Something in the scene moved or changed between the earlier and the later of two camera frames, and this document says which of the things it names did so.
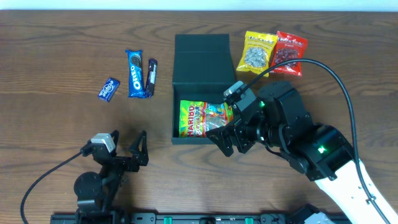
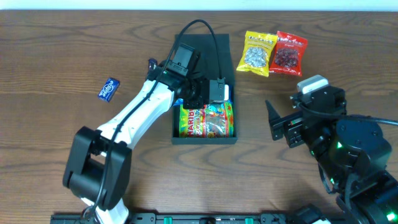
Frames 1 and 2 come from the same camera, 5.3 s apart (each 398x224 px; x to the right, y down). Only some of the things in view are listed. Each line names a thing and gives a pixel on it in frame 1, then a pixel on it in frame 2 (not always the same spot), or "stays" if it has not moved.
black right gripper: [237, 137] to [288, 130]
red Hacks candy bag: [288, 47] stays
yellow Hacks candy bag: [258, 50] stays
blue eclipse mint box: [109, 89] stays
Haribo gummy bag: [196, 117] stays
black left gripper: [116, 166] to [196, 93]
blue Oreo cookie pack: [136, 81] to [179, 101]
